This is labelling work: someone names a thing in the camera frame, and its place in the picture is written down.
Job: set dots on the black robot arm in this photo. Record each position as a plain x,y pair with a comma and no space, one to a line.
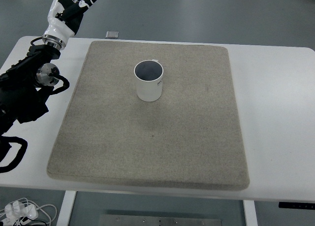
26,86

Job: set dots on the beige felt mat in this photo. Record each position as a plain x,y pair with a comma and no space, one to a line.
189,138

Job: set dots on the white table leg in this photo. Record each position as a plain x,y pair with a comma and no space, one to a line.
66,208
250,213

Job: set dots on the white left table leg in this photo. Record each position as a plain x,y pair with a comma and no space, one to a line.
66,208

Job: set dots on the white ribbed cup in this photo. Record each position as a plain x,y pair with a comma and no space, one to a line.
149,80

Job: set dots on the grey metal floor plate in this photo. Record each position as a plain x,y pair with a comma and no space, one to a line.
130,220

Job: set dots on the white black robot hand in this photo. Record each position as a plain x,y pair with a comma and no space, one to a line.
65,16

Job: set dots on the white power strip with plugs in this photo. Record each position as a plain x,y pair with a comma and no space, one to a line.
24,212

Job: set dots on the white right table leg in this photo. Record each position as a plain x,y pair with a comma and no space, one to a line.
250,213

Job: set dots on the black table control panel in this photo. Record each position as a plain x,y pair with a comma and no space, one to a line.
297,205

